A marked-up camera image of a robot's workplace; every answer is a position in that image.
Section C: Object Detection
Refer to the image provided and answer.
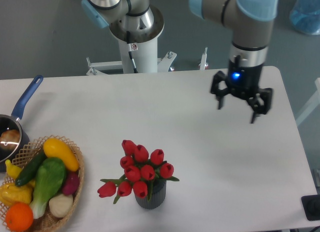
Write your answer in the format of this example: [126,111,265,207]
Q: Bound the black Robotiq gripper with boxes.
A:
[209,61,274,125]

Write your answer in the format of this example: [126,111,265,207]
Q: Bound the red tulip bouquet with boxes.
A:
[97,139,180,204]

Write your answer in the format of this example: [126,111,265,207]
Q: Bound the dark grey ribbed vase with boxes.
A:
[133,180,167,210]

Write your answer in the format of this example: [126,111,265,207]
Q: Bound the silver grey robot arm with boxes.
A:
[81,0,278,119]

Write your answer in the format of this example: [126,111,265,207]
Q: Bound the black device at table edge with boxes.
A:
[301,194,320,221]

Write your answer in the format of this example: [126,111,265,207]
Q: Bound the purple red radish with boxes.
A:
[61,172,80,196]

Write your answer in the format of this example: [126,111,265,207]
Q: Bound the yellow squash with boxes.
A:
[43,138,80,172]

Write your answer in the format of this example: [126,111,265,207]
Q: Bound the green bok choy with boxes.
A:
[30,157,67,220]

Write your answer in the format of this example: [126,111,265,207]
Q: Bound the dark green cucumber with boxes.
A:
[15,150,47,187]

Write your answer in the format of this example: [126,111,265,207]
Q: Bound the white garlic bulb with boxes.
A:
[49,193,73,218]

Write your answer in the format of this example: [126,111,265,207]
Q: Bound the woven wicker basket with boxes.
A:
[0,135,85,232]

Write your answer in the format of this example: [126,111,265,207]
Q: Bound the browned bread in pan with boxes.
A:
[0,129,20,152]

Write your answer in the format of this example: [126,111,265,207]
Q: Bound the yellow banana pepper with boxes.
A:
[5,159,23,180]

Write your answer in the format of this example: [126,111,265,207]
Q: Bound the yellow gourd pumpkin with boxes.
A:
[0,182,33,207]

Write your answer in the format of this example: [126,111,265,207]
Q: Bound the orange fruit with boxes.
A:
[5,202,34,232]

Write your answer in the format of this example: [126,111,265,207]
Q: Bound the white frame leg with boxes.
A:
[295,77,320,127]

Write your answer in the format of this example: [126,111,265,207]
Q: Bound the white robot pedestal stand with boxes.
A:
[86,38,209,77]

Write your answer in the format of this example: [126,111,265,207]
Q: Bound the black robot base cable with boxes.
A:
[125,31,139,74]

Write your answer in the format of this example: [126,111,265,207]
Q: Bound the blue handled saucepan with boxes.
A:
[0,75,44,173]

